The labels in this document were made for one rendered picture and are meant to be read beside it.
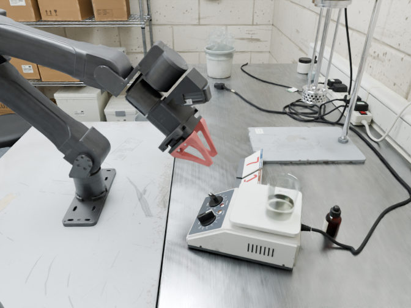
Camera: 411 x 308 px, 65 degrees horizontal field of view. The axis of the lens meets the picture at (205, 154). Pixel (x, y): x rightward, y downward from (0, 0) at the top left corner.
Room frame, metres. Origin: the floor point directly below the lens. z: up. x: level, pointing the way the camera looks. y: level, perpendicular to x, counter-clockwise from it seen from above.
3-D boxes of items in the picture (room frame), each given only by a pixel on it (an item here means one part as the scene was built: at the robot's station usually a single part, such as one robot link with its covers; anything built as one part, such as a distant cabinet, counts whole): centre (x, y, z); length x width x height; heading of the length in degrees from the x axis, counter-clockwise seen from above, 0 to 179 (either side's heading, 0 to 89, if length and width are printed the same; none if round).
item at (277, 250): (0.45, -0.09, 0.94); 0.22 x 0.13 x 0.08; 74
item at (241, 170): (0.69, -0.12, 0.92); 0.09 x 0.06 x 0.04; 169
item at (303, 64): (1.54, -0.48, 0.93); 0.06 x 0.06 x 0.06
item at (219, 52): (1.49, -0.07, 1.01); 0.14 x 0.14 x 0.21
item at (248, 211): (0.45, -0.11, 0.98); 0.12 x 0.12 x 0.01; 74
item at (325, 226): (0.47, -0.25, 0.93); 0.03 x 0.03 x 0.07
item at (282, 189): (0.42, -0.13, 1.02); 0.06 x 0.05 x 0.08; 59
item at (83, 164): (0.58, 0.25, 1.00); 0.09 x 0.06 x 0.06; 176
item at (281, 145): (0.82, -0.28, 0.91); 0.30 x 0.20 x 0.01; 91
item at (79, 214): (0.58, 0.26, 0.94); 0.20 x 0.07 x 0.08; 1
